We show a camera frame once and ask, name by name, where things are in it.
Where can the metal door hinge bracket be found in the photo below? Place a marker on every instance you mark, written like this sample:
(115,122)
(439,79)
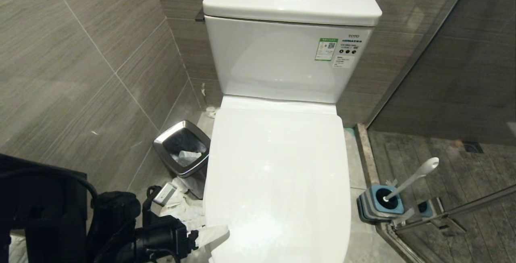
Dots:
(443,218)

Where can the white toilet seat lid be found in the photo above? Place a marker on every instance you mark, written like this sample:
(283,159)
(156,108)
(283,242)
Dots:
(278,166)

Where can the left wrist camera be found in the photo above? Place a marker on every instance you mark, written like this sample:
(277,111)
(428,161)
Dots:
(164,194)

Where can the green white sticker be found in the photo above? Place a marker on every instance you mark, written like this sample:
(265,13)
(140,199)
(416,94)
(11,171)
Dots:
(325,49)

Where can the square floor drain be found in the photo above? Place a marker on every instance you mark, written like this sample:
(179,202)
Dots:
(472,147)

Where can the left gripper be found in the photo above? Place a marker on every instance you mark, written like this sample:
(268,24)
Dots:
(161,237)

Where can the water supply valve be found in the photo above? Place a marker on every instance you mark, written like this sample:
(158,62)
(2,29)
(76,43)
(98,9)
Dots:
(203,90)

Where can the steel square trash bin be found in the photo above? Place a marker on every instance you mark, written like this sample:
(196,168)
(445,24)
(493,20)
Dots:
(161,150)

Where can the white toilet brush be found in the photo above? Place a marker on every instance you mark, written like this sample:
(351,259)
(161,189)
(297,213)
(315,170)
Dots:
(415,176)

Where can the glass shower door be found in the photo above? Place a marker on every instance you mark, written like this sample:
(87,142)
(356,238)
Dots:
(463,73)

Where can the white toilet tank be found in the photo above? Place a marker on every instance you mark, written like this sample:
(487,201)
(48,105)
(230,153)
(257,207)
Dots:
(266,61)

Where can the stone shower threshold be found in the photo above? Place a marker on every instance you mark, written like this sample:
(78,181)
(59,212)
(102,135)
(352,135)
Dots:
(366,154)

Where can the black bin liner with trash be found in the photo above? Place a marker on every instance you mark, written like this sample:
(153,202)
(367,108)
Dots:
(185,146)

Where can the crumpled white tissue paper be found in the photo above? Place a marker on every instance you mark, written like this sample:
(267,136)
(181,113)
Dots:
(183,210)

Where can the grey blue brush holder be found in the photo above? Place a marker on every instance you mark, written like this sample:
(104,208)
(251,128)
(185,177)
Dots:
(369,208)

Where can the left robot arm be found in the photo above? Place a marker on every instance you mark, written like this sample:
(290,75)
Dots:
(44,214)

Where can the white tank lid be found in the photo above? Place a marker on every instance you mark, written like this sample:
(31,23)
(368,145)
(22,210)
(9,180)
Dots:
(250,3)

